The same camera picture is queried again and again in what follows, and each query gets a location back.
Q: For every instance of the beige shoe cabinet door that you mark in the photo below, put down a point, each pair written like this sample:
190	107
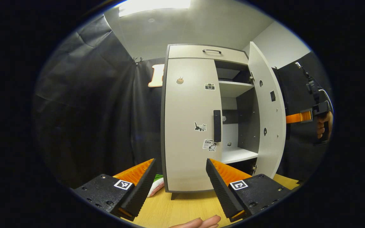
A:
185	110
268	152

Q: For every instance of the ceiling light panel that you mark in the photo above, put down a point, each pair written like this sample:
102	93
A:
154	7

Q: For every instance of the beige double-door shoe cabinet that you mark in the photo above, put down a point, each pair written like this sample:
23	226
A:
247	126

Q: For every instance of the green and white object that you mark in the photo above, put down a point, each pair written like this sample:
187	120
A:
156	186

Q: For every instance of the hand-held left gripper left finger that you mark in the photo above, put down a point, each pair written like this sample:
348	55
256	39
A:
143	190

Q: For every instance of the beige cabinet drawer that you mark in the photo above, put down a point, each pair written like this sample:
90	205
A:
188	52

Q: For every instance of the white cabinet shelf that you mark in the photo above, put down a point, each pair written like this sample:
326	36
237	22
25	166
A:
233	89
236	155

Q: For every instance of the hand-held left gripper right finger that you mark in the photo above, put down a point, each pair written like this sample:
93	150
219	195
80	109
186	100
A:
222	193

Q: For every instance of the black backdrop cloth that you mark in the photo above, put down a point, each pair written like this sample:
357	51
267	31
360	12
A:
90	110

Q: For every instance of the metal door hinge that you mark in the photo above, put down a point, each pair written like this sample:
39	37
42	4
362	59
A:
251	78
254	168

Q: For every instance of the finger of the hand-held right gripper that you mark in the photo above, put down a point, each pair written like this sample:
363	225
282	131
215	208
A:
296	117

